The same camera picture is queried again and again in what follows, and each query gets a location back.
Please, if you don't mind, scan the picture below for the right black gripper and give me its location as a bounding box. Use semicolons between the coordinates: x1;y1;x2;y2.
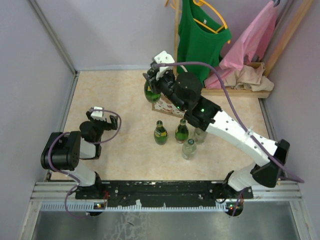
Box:
144;67;187;112

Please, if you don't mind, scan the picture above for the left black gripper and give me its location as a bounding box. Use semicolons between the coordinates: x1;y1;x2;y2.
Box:
87;112;118;143

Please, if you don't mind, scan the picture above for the dark green bottle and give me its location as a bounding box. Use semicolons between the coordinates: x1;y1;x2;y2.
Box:
144;81;161;103

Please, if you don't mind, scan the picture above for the green bottle yellow label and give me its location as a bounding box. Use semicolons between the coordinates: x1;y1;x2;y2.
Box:
153;120;168;145

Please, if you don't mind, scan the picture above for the green bottle red label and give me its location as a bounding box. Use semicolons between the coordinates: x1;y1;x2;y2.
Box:
175;118;189;144

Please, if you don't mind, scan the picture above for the clear bottle green cap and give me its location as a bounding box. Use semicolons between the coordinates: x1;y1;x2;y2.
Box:
193;128;208;145

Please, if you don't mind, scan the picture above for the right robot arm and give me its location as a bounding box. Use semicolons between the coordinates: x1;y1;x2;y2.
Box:
143;68;290;198

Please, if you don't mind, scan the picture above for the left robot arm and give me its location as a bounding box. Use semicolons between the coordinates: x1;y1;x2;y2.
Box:
40;107;122;200

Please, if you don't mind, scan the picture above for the patterned canvas tote bag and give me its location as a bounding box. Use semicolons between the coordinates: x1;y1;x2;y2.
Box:
152;94;185;118

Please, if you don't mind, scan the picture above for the green tank top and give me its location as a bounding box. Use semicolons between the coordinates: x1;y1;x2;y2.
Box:
176;0;233;86

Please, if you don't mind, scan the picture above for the yellow clothes hanger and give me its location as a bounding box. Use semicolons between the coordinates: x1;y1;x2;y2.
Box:
164;0;231;45

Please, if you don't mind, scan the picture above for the beige crumpled cloth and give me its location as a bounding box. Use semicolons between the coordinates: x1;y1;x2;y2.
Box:
223;62;275;92

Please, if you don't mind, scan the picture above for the pink shirt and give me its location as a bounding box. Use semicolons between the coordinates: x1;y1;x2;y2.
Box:
217;0;278;86

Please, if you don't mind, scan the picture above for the wooden clothes rack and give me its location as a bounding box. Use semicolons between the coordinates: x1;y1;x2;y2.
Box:
174;0;315;99

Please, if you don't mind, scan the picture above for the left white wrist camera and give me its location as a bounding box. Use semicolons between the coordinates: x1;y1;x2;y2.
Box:
89;106;105;121

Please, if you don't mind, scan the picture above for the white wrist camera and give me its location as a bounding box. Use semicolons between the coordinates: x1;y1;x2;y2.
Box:
150;50;175;80
89;106;105;121

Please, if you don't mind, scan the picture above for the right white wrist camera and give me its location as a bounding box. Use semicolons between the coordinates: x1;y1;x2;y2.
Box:
150;50;175;80

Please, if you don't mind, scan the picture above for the white cable duct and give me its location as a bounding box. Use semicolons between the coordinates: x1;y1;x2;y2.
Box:
39;201;243;213

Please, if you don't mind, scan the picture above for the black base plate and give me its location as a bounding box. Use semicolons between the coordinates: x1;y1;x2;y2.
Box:
75;180;239;208

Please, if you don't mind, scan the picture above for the aluminium frame rail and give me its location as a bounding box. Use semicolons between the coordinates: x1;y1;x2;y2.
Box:
30;181;302;202

